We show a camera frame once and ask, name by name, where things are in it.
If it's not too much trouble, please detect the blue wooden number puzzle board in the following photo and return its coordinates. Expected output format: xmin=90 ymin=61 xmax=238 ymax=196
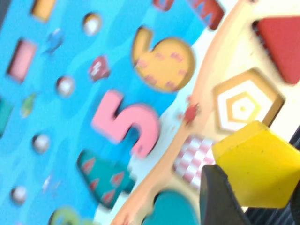
xmin=0 ymin=0 xmax=300 ymax=225

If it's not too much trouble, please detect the yellow pentagon puzzle piece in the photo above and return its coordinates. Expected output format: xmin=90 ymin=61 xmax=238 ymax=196
xmin=211 ymin=120 xmax=300 ymax=209

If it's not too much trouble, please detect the red triangle puzzle piece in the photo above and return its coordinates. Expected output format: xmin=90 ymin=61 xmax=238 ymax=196
xmin=255 ymin=15 xmax=300 ymax=85

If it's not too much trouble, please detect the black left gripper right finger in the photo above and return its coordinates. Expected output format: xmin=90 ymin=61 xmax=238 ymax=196
xmin=287 ymin=184 xmax=300 ymax=225

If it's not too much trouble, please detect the pink number 5 piece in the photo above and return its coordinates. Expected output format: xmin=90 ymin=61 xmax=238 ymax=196
xmin=91 ymin=90 xmax=162 ymax=159

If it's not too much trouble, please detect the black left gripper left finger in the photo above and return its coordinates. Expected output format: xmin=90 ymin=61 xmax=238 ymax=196
xmin=199 ymin=164 xmax=253 ymax=225

